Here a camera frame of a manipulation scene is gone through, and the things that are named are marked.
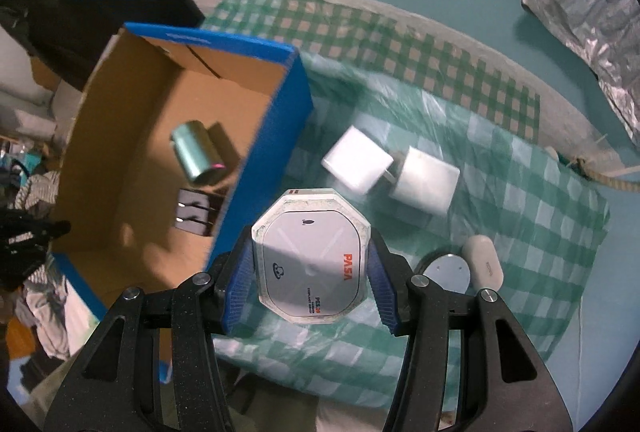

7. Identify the white earbud case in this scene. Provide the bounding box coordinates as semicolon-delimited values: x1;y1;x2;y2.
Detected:
461;235;506;291

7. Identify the dark grey plug adapter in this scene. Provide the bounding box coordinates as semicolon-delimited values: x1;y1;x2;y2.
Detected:
174;188;226;237

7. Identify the grey plastic sheet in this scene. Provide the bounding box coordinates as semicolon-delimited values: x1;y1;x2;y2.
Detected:
520;0;640;147

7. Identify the green checked tablecloth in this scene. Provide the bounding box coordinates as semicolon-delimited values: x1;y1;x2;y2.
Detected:
202;0;611;413

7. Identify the small teal tin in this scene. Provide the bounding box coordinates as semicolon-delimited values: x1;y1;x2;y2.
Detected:
170;122;226;185

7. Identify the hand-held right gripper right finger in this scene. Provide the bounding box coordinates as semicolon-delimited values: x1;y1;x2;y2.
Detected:
367;232;573;432

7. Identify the pile of clothes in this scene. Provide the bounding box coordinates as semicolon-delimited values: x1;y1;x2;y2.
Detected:
0;132;73;360

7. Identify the blue cardboard box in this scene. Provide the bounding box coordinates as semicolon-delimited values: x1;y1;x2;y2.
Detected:
50;22;315;385

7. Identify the round white disc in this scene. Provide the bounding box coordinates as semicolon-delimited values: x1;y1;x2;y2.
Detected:
414;251;472;295

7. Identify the white octagonal box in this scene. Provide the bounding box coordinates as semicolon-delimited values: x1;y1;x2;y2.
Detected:
251;188;373;325

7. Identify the brown cardboard box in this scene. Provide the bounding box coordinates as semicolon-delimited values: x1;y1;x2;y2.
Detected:
30;56;68;90

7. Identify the white cube charger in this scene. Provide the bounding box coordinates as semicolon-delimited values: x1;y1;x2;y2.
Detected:
321;126;396;195
389;146;461;217

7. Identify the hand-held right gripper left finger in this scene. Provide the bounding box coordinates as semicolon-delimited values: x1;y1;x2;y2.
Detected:
44;227;258;432

